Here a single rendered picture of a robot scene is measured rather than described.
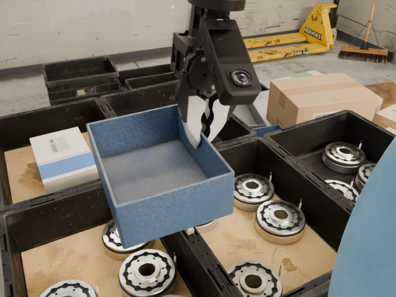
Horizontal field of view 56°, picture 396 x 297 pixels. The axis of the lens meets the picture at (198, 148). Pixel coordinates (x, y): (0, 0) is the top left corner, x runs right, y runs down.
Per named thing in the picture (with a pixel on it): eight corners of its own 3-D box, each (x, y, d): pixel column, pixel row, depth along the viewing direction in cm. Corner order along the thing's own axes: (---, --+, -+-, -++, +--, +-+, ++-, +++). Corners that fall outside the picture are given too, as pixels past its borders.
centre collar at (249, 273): (272, 289, 64) (273, 287, 64) (247, 299, 63) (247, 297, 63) (258, 267, 68) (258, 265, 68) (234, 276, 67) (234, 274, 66)
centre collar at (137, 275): (164, 276, 67) (164, 274, 66) (138, 286, 65) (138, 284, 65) (155, 256, 70) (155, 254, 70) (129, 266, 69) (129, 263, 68)
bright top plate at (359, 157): (373, 158, 97) (373, 157, 97) (344, 169, 93) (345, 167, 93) (344, 139, 105) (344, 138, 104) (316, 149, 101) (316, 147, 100)
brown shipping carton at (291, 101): (291, 148, 129) (298, 107, 120) (266, 118, 146) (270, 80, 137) (367, 137, 135) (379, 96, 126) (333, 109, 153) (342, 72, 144)
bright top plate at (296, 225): (314, 223, 78) (315, 221, 78) (277, 242, 74) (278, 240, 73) (282, 195, 85) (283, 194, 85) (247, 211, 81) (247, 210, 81)
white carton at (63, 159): (104, 197, 89) (99, 167, 84) (52, 214, 84) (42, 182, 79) (83, 154, 103) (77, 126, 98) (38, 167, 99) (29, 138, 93)
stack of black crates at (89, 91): (117, 118, 259) (109, 55, 234) (128, 139, 236) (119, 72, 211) (57, 129, 247) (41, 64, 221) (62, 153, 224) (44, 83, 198)
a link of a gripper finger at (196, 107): (187, 132, 59) (195, 76, 54) (200, 152, 55) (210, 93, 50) (168, 132, 58) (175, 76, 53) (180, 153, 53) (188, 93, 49)
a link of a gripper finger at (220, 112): (208, 130, 60) (215, 76, 56) (223, 149, 56) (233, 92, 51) (190, 131, 59) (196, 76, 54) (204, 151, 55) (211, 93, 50)
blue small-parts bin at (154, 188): (234, 213, 50) (235, 172, 46) (123, 250, 45) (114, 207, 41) (180, 138, 65) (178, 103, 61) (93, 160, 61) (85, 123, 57)
